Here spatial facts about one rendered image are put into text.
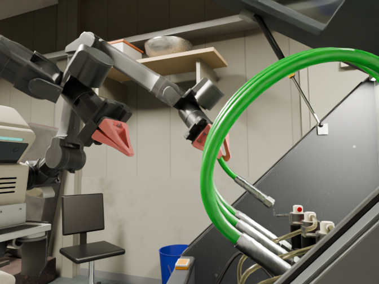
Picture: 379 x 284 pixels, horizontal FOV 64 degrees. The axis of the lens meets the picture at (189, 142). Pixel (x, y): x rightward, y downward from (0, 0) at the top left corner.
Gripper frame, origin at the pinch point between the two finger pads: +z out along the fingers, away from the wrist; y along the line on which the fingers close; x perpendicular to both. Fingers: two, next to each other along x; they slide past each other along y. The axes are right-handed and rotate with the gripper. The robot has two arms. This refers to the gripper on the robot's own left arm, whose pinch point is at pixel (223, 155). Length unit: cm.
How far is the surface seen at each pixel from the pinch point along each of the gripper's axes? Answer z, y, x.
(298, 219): 22.1, -0.6, -4.0
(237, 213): 20.0, -13.0, -1.1
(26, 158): -246, 46, 200
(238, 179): 5.9, 2.0, 1.4
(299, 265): 35.8, -29.4, -10.7
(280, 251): 29.1, -15.3, -4.2
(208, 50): -162, 100, -6
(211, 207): 25.7, -27.7, -6.1
